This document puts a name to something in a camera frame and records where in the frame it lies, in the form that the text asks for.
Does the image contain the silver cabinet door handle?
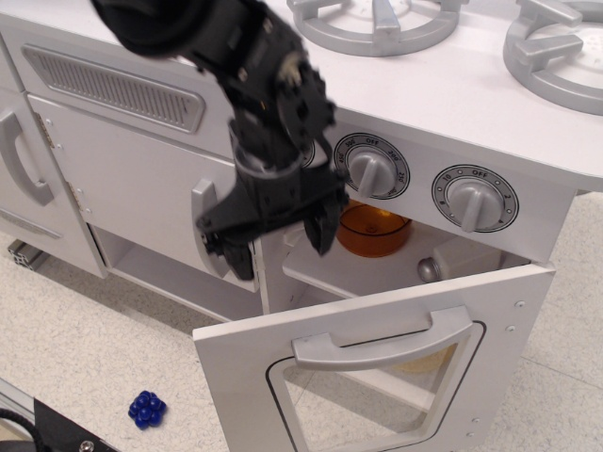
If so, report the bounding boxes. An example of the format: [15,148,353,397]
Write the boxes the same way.
[190,179,230,279]

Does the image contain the white toy kitchen unit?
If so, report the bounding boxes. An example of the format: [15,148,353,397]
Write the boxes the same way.
[0,0,603,452]

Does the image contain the white toy salt shaker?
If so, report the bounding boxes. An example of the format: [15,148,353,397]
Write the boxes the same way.
[417,237,502,283]

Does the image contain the silver oven door handle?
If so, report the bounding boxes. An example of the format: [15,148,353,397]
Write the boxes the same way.
[291,306,473,372]

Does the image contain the silver left door handle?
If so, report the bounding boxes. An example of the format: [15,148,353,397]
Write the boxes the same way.
[1,111,54,206]

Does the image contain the right silver stove burner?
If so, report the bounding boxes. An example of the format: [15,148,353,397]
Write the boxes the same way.
[503,1,602,116]

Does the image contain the white cabinet door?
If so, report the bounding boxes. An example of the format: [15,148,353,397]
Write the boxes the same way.
[1,89,107,278]
[29,95,235,271]

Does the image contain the silver stove burner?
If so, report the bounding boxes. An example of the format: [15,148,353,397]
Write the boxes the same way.
[503,1,602,116]
[287,0,465,57]

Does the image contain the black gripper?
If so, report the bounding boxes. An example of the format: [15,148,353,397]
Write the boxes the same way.
[197,163,349,282]

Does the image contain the blue toy grape bunch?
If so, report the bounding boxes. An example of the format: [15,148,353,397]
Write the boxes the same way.
[127,390,168,430]

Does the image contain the aluminium frame rail left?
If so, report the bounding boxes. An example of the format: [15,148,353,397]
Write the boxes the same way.
[8,240,48,271]

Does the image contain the silver vent grille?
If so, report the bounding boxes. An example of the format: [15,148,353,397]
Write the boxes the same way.
[22,45,206,133]

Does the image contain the white toy oven door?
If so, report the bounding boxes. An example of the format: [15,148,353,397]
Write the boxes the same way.
[193,264,554,451]

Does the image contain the orange transparent toy cup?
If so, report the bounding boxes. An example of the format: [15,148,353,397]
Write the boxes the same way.
[336,201,412,258]

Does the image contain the left grey stove knob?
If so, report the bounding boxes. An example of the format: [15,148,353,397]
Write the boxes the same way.
[301,141,317,169]

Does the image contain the middle grey stove knob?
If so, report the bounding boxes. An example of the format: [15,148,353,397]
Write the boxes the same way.
[334,133,411,200]

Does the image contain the yellow toy plate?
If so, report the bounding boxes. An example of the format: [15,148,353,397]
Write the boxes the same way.
[395,345,456,374]

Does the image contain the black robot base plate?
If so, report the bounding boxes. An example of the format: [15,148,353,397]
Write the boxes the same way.
[33,399,117,452]

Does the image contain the grey stove knob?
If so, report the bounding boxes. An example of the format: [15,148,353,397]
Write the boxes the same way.
[432,165,519,234]
[334,133,411,200]
[301,141,317,169]

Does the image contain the right grey stove knob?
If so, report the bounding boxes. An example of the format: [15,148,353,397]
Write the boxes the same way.
[432,165,519,234]

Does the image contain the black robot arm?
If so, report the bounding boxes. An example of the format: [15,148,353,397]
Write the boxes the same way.
[94,1,349,281]

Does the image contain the white left cabinet door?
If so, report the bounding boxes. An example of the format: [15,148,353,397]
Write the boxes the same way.
[1,89,107,278]

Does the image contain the black base cable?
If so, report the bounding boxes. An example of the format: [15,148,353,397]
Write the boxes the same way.
[0,408,41,452]

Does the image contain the middle silver stove burner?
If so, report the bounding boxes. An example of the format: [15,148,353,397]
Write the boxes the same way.
[287,0,465,57]

